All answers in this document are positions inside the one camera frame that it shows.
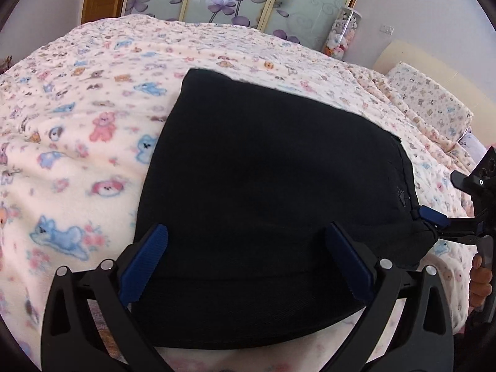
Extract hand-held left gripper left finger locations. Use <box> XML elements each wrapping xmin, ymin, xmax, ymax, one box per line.
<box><xmin>41</xmin><ymin>224</ymin><xmax>175</xmax><ymax>372</ymax></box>

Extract black pants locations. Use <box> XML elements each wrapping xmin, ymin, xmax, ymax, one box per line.
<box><xmin>130</xmin><ymin>68</ymin><xmax>440</xmax><ymax>351</ymax></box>

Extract bear print pillow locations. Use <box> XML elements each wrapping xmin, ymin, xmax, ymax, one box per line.
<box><xmin>385</xmin><ymin>61</ymin><xmax>475</xmax><ymax>141</ymax></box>

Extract person's right forearm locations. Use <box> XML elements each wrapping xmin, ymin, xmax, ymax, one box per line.
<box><xmin>463</xmin><ymin>307</ymin><xmax>496</xmax><ymax>362</ymax></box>

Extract clear tube of plush toys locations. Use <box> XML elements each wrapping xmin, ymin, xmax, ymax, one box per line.
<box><xmin>323</xmin><ymin>6</ymin><xmax>363</xmax><ymax>61</ymax></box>

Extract floral glass sliding wardrobe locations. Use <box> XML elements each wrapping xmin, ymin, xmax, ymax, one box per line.
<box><xmin>122</xmin><ymin>0</ymin><xmax>369</xmax><ymax>53</ymax></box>

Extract lavender pillow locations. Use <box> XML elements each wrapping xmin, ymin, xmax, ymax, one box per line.
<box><xmin>458</xmin><ymin>132</ymin><xmax>487</xmax><ymax>171</ymax></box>

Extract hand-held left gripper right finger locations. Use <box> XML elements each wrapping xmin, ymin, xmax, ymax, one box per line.
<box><xmin>325</xmin><ymin>222</ymin><xmax>455</xmax><ymax>372</ymax></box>

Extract person's right hand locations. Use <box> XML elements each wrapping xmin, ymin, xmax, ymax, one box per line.
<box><xmin>468</xmin><ymin>254</ymin><xmax>494</xmax><ymax>314</ymax></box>

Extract bear print fleece blanket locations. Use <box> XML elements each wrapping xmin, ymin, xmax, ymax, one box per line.
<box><xmin>0</xmin><ymin>13</ymin><xmax>481</xmax><ymax>372</ymax></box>

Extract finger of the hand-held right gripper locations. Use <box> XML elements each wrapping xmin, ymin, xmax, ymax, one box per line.
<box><xmin>450</xmin><ymin>145</ymin><xmax>496</xmax><ymax>199</ymax></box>
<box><xmin>420</xmin><ymin>206</ymin><xmax>489</xmax><ymax>246</ymax></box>

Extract beige headboard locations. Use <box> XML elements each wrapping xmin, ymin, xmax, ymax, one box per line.
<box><xmin>373</xmin><ymin>39</ymin><xmax>496</xmax><ymax>99</ymax></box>

